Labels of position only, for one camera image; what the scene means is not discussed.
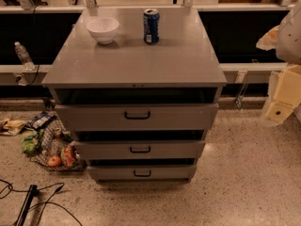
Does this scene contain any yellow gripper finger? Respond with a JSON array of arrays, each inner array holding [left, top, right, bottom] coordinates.
[[264, 65, 301, 123], [260, 72, 278, 127]]

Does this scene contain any blue pepsi can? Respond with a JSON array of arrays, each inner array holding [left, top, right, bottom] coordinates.
[[143, 8, 160, 44]]

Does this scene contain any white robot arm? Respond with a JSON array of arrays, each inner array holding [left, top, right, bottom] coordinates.
[[256, 2, 301, 127]]

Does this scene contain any grey drawer cabinet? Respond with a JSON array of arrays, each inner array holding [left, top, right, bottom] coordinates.
[[41, 7, 228, 185]]

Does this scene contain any top grey drawer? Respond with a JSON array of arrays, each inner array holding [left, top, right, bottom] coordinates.
[[55, 104, 218, 131]]

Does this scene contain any grey drawer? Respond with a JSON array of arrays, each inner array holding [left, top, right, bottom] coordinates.
[[74, 140, 205, 160], [87, 165, 197, 181], [55, 104, 218, 131]]

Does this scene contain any bottom grey drawer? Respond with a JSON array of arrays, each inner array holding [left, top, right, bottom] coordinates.
[[87, 165, 197, 181]]

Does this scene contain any white bowl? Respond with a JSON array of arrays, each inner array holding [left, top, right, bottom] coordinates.
[[87, 17, 119, 44]]

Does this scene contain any middle grey drawer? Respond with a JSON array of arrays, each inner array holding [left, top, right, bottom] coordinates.
[[74, 140, 205, 160]]

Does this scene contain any orange snack bag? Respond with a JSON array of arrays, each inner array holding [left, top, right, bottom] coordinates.
[[60, 146, 76, 168]]

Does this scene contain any blue snack bag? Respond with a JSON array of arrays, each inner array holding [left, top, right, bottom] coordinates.
[[25, 111, 56, 130]]

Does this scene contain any red apple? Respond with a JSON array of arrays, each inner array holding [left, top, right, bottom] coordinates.
[[48, 155, 62, 168]]

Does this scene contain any clear plastic water bottle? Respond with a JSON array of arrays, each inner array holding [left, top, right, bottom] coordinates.
[[14, 41, 35, 71]]

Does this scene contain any green snack bag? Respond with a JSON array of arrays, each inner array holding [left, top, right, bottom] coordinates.
[[21, 130, 43, 156]]

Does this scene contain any black stand leg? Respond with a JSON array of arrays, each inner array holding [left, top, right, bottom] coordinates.
[[13, 185, 39, 226]]

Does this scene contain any yellow snack bag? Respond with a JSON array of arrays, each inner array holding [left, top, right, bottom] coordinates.
[[0, 119, 25, 136]]

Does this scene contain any wire basket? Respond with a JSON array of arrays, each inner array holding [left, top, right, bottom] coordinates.
[[29, 119, 86, 173]]

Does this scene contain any black cable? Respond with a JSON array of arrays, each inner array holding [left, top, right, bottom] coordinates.
[[0, 178, 83, 226]]

